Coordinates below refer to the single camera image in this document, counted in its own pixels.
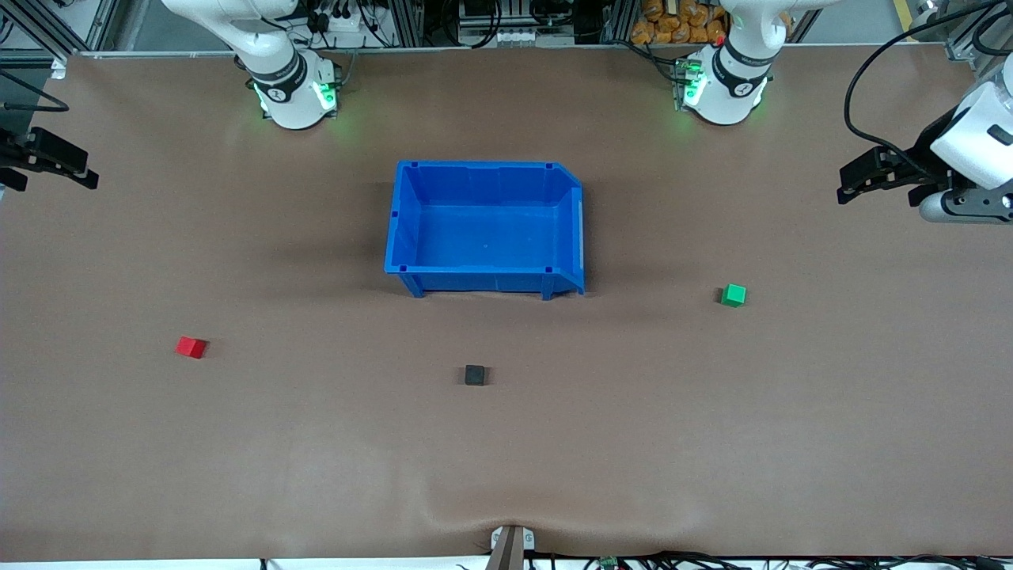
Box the grey metal stand clamp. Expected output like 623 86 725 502
489 524 536 570

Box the orange bags pile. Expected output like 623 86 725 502
631 0 729 45

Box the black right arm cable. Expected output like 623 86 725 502
0 70 72 112

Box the blue plastic storage bin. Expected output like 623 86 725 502
385 161 586 300

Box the brown table mat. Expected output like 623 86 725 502
0 46 1013 561

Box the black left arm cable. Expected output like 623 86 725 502
844 0 1013 184

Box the aluminium extrusion frame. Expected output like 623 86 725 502
946 12 1013 66
0 0 120 61

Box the white power strip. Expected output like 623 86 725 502
313 8 373 37

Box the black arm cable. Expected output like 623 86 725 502
0 70 72 112
844 0 1013 184

